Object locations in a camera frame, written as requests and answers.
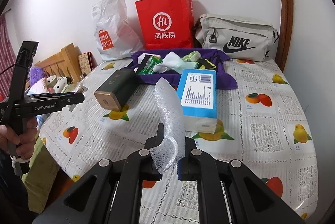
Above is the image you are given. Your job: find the black watch strap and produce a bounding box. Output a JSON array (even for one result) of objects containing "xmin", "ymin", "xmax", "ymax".
[{"xmin": 134, "ymin": 54, "xmax": 153, "ymax": 73}]

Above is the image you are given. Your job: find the person's left hand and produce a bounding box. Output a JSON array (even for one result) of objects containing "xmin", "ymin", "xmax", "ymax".
[{"xmin": 0, "ymin": 117, "xmax": 37, "ymax": 160}]

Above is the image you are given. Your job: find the purple fluffy toy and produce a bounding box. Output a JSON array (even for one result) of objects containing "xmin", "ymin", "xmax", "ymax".
[{"xmin": 30, "ymin": 66, "xmax": 47, "ymax": 86}]

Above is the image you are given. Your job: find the white plush toy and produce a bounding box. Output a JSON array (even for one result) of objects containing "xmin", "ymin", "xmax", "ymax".
[{"xmin": 46, "ymin": 75, "xmax": 71, "ymax": 93}]

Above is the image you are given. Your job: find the red striped curtain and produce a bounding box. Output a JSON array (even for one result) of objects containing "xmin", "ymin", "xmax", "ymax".
[{"xmin": 0, "ymin": 16, "xmax": 16, "ymax": 98}]

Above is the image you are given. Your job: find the wooden headboard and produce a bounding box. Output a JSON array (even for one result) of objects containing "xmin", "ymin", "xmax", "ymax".
[{"xmin": 35, "ymin": 44, "xmax": 82, "ymax": 82}]

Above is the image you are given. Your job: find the blue and white carton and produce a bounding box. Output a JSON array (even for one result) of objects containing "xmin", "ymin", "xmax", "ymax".
[{"xmin": 177, "ymin": 69, "xmax": 217, "ymax": 134}]

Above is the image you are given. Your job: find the green and gold box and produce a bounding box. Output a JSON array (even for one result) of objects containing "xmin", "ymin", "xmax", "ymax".
[{"xmin": 94, "ymin": 69, "xmax": 138, "ymax": 111}]

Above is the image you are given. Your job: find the fruit print tablecloth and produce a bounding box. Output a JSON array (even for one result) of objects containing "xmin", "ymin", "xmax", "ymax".
[{"xmin": 40, "ymin": 58, "xmax": 318, "ymax": 219}]

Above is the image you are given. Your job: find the brown patterned book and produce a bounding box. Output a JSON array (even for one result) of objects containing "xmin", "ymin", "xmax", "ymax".
[{"xmin": 78, "ymin": 52, "xmax": 94, "ymax": 77}]

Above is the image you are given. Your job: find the purple towel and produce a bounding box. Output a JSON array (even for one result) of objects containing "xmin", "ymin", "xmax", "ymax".
[{"xmin": 123, "ymin": 48, "xmax": 237, "ymax": 90}]

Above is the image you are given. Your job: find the green snack packet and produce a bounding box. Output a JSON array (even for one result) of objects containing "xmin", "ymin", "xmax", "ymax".
[{"xmin": 136, "ymin": 54, "xmax": 162, "ymax": 75}]

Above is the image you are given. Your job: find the yellow and black cloth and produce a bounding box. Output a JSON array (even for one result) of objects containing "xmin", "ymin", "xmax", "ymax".
[{"xmin": 197, "ymin": 58, "xmax": 216, "ymax": 70}]

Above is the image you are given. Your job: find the light green small packet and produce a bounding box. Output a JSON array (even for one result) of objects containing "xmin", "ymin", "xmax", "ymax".
[{"xmin": 182, "ymin": 51, "xmax": 202, "ymax": 62}]

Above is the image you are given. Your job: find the white Miniso plastic bag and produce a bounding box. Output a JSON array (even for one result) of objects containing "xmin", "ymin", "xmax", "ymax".
[{"xmin": 92, "ymin": 0, "xmax": 144, "ymax": 61}]

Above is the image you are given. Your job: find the grey Nike waist bag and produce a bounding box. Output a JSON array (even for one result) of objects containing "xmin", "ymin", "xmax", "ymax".
[{"xmin": 195, "ymin": 13, "xmax": 279, "ymax": 62}]

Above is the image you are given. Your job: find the red paper shopping bag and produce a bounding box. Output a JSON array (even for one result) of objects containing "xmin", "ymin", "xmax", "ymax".
[{"xmin": 135, "ymin": 0, "xmax": 194, "ymax": 50}]

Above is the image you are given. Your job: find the brown wooden door frame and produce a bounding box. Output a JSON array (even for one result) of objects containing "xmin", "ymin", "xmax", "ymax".
[{"xmin": 275, "ymin": 0, "xmax": 294, "ymax": 71}]

